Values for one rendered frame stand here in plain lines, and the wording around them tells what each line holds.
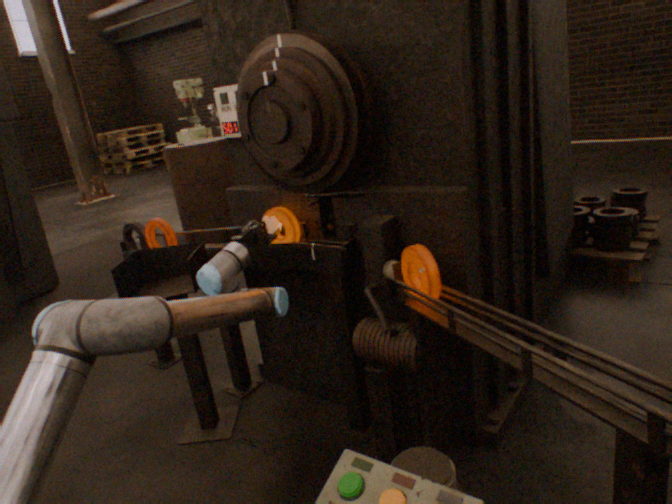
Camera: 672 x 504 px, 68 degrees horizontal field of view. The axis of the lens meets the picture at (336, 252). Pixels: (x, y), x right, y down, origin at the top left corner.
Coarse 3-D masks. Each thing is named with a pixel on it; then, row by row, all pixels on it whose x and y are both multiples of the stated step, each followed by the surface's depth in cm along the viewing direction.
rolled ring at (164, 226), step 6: (150, 222) 218; (156, 222) 215; (162, 222) 215; (150, 228) 220; (162, 228) 214; (168, 228) 214; (150, 234) 222; (168, 234) 213; (174, 234) 215; (150, 240) 223; (156, 240) 225; (168, 240) 215; (174, 240) 215; (150, 246) 224; (156, 246) 224
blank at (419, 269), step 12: (408, 252) 128; (420, 252) 123; (408, 264) 130; (420, 264) 123; (432, 264) 121; (408, 276) 131; (420, 276) 124; (432, 276) 121; (420, 288) 126; (432, 288) 121
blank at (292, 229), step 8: (280, 208) 171; (280, 216) 171; (288, 216) 169; (288, 224) 170; (296, 224) 170; (288, 232) 171; (296, 232) 170; (280, 240) 174; (288, 240) 172; (296, 240) 172
